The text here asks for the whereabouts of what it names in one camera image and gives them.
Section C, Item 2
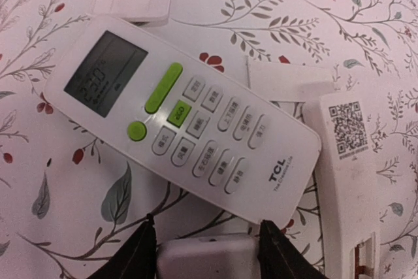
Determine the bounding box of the white remote with display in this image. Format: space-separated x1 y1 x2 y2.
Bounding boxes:
44 16 321 228

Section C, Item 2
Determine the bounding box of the slim white remote control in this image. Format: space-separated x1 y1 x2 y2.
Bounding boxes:
317 92 379 278

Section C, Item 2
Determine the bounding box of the slim remote battery cover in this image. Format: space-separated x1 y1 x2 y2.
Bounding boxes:
246 58 338 103

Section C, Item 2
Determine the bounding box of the black-faced white remote control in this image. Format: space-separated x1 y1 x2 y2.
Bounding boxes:
156 233 261 279

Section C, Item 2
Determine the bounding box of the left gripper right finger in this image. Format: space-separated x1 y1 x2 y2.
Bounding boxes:
257 220 326 279

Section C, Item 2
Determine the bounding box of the small white battery cover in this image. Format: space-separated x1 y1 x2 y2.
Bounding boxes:
90 0 171 24

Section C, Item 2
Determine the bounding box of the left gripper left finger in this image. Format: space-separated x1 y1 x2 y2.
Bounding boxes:
88 214 157 279

